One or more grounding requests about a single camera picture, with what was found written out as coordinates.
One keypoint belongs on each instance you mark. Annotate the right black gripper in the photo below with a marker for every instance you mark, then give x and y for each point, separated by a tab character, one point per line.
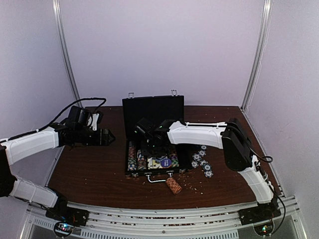
162	153

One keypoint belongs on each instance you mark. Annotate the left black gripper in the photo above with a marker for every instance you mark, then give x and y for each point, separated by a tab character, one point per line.
103	141

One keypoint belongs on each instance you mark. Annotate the black poker case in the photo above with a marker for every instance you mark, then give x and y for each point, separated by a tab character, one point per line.
162	111

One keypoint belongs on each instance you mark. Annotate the clear round dealer button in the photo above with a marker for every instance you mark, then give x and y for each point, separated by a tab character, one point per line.
153	164

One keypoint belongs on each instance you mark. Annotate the brown poker chip roll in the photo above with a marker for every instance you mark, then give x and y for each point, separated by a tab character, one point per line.
173	185

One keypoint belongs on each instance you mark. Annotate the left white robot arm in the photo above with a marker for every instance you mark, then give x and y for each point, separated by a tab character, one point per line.
15	149

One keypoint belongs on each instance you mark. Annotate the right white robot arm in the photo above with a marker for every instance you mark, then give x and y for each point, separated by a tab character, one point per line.
229	136

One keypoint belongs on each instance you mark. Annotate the playing card deck box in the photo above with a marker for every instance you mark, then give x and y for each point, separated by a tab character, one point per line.
158	160

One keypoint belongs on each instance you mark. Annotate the purple small blind button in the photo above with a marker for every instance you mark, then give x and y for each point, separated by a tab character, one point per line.
166	163

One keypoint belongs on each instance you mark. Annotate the poker chip row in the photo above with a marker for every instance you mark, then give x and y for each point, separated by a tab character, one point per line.
174	159
132	156
141	161

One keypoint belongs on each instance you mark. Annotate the right poker chip row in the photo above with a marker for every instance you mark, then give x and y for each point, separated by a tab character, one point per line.
174	159

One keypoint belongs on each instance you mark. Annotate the left poker chip row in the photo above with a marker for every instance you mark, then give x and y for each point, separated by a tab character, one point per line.
132	156

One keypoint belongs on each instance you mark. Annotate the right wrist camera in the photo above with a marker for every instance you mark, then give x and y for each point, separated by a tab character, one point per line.
144	128

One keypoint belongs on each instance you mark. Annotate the aluminium front rail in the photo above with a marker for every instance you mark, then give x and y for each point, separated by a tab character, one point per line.
221	222

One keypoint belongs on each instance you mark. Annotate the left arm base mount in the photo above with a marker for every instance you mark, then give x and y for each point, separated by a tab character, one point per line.
62	212

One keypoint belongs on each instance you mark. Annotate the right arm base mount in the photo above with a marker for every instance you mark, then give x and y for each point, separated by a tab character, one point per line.
259	213

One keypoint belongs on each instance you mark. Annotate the left aluminium frame post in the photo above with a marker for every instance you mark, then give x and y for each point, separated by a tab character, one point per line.
63	44

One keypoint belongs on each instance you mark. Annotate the aluminium frame post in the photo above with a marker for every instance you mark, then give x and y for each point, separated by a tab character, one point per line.
260	48
63	44

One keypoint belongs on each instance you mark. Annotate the right aluminium frame post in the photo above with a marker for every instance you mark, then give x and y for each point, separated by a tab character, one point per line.
260	48

